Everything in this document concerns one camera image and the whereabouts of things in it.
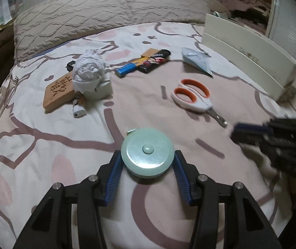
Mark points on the beige textured pillow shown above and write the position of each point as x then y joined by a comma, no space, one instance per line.
163,2
67,18

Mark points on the white orange pet nail scissors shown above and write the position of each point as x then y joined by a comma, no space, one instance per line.
202,104

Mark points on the small plain wooden block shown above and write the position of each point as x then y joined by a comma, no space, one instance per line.
151,52

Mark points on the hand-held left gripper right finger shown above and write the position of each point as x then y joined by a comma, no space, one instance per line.
183,179

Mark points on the white wardrobe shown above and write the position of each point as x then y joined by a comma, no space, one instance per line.
293,31

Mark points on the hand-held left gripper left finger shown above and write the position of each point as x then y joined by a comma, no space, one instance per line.
113,179

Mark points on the green round tape measure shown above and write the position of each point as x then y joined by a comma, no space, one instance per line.
148,158

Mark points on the clear plastic bag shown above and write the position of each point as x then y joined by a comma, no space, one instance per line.
14,4

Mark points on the black printed lighter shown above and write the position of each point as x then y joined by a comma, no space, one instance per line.
155,61

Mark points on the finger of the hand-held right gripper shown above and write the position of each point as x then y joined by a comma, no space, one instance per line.
250,129
249,139

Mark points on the white cardboard box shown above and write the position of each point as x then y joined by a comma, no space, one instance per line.
241,57

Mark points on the blue lighter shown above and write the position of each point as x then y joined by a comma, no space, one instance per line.
125,69

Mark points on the pile of clothes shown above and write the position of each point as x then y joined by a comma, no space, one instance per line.
241,5

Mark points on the small green white object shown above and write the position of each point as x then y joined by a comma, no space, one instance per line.
216,13

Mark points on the white lace ribbon ball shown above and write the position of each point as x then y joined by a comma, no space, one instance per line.
88,70

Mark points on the clear printed lighter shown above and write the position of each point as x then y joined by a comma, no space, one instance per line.
78,109

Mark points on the silver blue foil packet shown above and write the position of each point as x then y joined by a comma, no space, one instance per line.
197,59

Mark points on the carved wooden block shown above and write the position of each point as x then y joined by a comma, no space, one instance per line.
57,93

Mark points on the black charger plug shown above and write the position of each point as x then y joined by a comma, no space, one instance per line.
71,65

